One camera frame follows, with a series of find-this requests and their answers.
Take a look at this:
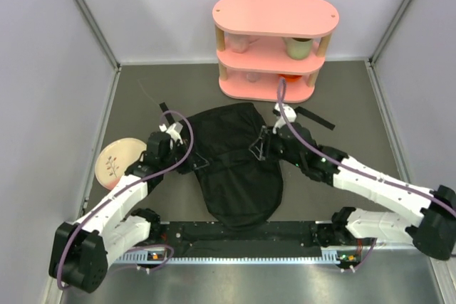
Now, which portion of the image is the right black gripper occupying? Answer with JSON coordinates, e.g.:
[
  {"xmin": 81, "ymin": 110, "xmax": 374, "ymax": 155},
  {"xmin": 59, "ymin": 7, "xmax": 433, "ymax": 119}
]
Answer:
[{"xmin": 250, "ymin": 126, "xmax": 304, "ymax": 168}]

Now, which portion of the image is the grey cable duct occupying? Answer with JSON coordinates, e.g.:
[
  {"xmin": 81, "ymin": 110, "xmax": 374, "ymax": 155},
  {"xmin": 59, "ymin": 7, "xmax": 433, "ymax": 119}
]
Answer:
[{"xmin": 114, "ymin": 248, "xmax": 361, "ymax": 267}]

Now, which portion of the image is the purple cable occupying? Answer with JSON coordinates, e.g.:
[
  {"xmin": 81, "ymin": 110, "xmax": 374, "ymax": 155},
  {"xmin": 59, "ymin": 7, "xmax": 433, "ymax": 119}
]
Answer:
[
  {"xmin": 56, "ymin": 110, "xmax": 195, "ymax": 290},
  {"xmin": 276, "ymin": 78, "xmax": 456, "ymax": 273}
]

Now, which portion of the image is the cream floral plate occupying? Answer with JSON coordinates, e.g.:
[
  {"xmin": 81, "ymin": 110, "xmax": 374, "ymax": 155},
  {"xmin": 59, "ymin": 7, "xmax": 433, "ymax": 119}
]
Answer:
[{"xmin": 94, "ymin": 137, "xmax": 146, "ymax": 191}]

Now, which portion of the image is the clear glass cup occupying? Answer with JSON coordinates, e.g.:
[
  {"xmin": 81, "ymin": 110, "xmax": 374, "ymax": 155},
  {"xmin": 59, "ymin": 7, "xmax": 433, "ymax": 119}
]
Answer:
[{"xmin": 246, "ymin": 72, "xmax": 261, "ymax": 83}]

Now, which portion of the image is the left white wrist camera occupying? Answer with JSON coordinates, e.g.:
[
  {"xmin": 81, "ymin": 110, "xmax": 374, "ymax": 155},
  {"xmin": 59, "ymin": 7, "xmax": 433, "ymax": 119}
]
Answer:
[{"xmin": 159, "ymin": 122, "xmax": 183, "ymax": 142}]

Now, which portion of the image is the green mug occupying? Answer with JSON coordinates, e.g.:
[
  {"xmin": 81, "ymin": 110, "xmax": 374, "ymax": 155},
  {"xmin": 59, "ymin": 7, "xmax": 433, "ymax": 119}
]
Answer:
[{"xmin": 283, "ymin": 37, "xmax": 313, "ymax": 61}]

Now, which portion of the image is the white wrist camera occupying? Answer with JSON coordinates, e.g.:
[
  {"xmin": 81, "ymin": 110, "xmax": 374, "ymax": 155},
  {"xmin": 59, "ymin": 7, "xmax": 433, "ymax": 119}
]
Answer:
[
  {"xmin": 272, "ymin": 103, "xmax": 297, "ymax": 134},
  {"xmin": 159, "ymin": 122, "xmax": 183, "ymax": 142}
]

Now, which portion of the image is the pink mug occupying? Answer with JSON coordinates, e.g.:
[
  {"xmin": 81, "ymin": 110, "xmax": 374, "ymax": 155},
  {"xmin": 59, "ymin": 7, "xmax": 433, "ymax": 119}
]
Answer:
[{"xmin": 227, "ymin": 33, "xmax": 259, "ymax": 53}]

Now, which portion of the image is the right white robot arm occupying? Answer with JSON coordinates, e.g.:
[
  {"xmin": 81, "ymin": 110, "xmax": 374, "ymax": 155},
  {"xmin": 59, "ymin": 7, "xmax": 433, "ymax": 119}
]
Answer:
[{"xmin": 249, "ymin": 122, "xmax": 455, "ymax": 261}]

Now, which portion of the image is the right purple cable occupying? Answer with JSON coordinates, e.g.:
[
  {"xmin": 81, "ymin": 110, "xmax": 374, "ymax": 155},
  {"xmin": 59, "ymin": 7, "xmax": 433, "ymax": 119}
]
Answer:
[{"xmin": 276, "ymin": 78, "xmax": 456, "ymax": 273}]

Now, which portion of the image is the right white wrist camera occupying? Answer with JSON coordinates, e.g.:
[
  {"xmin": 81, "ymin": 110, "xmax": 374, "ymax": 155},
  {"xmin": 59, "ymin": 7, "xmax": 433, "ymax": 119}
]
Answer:
[{"xmin": 272, "ymin": 103, "xmax": 297, "ymax": 134}]

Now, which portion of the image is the black student backpack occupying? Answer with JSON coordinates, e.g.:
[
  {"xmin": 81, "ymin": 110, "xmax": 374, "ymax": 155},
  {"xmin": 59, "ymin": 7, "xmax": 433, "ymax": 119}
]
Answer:
[{"xmin": 178, "ymin": 103, "xmax": 284, "ymax": 231}]

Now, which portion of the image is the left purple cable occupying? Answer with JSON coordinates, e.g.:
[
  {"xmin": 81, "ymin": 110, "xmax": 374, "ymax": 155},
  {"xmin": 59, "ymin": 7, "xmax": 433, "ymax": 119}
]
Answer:
[{"xmin": 56, "ymin": 110, "xmax": 195, "ymax": 290}]

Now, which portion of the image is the pink three-tier shelf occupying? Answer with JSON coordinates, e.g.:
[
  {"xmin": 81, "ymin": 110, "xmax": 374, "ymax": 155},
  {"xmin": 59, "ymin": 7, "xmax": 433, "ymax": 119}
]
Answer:
[{"xmin": 212, "ymin": 0, "xmax": 339, "ymax": 103}]

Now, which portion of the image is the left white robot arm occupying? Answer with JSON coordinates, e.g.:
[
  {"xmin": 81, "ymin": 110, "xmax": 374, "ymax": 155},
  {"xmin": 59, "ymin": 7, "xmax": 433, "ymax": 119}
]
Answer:
[{"xmin": 48, "ymin": 125, "xmax": 195, "ymax": 293}]

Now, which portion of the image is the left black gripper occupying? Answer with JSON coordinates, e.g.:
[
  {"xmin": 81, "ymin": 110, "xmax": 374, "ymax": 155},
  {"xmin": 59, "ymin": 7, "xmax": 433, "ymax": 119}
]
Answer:
[{"xmin": 160, "ymin": 138, "xmax": 208, "ymax": 174}]

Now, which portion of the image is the orange bowl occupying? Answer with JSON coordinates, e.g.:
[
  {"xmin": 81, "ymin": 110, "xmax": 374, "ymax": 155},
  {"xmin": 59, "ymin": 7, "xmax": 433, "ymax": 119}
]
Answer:
[{"xmin": 279, "ymin": 74, "xmax": 302, "ymax": 83}]

